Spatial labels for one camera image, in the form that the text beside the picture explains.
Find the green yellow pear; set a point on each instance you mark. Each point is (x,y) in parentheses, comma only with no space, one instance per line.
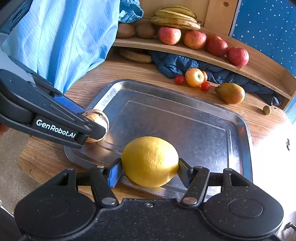
(230,93)

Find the red apple right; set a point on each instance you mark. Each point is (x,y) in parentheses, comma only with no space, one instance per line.
(237,56)

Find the silver metal tray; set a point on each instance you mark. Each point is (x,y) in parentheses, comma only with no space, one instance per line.
(204,134)

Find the kiwi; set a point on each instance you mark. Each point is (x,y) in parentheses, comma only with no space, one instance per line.
(125,31)
(145,31)

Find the light blue striped garment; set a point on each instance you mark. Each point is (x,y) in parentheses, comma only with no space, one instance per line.
(62,40)

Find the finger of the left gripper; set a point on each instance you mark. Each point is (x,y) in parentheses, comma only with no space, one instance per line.
(98,126)
(69,104)

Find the blue starry fabric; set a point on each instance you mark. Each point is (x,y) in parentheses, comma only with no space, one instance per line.
(269,27)

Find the right kiwi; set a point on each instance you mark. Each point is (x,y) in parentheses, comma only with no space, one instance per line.
(145,31)

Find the small orange mandarin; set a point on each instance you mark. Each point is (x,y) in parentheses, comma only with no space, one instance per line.
(205,75)

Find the yellow lemon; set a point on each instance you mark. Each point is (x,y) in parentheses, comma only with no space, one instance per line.
(150,161)

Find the small yellow red apple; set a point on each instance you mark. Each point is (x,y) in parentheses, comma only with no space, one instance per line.
(194,77)

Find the top yellow banana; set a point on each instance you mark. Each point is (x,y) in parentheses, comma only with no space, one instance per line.
(181,10)

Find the curved wooden shelf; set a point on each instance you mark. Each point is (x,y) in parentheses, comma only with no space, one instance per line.
(218,18)

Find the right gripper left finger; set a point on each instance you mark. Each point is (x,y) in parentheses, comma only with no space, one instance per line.
(113,173)

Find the left kiwi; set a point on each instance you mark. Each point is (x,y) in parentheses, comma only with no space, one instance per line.
(125,31)

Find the pale red apple left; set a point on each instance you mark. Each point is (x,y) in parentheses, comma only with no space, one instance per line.
(169,36)

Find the brown bruised banana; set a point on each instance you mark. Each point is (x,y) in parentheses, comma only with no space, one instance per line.
(175,23)

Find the dark blue jacket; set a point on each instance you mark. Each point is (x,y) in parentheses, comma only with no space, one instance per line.
(172,65)

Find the middle yellow banana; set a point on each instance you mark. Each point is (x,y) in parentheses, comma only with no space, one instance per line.
(173,14)

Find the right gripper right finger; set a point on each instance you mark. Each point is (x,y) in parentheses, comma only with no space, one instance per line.
(185,173)

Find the small brown longan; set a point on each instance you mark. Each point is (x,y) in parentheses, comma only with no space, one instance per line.
(267,110)

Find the cherry tomato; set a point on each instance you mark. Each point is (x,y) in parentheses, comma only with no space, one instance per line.
(179,79)
(205,86)

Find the yellow banana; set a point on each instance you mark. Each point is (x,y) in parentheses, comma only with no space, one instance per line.
(173,14)
(181,10)

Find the blue shoe cover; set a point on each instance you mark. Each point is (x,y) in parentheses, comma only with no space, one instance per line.
(130,11)

